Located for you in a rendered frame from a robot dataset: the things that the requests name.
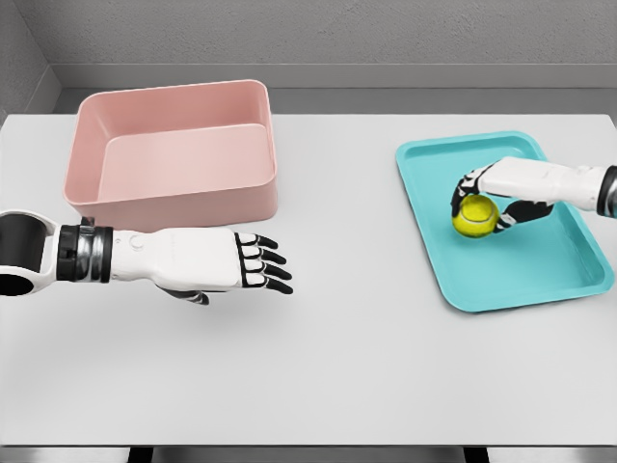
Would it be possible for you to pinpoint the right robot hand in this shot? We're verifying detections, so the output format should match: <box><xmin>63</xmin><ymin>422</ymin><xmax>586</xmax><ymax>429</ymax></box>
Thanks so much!
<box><xmin>449</xmin><ymin>156</ymin><xmax>555</xmax><ymax>234</ymax></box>

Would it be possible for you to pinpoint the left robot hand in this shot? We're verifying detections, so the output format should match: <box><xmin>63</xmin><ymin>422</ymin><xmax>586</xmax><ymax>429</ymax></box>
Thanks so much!
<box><xmin>152</xmin><ymin>228</ymin><xmax>295</xmax><ymax>307</ymax></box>

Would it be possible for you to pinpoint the blue plastic tray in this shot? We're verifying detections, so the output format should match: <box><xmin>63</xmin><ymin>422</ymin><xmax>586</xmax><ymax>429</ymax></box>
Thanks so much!
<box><xmin>394</xmin><ymin>129</ymin><xmax>607</xmax><ymax>314</ymax></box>

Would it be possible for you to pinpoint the yellow tennis ball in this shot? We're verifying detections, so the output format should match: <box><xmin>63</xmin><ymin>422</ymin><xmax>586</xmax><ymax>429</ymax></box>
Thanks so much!
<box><xmin>451</xmin><ymin>194</ymin><xmax>498</xmax><ymax>239</ymax></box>

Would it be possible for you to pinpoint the pink plastic basket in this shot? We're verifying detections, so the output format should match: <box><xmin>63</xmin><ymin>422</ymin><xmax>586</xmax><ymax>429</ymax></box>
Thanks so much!
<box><xmin>62</xmin><ymin>78</ymin><xmax>280</xmax><ymax>231</ymax></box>

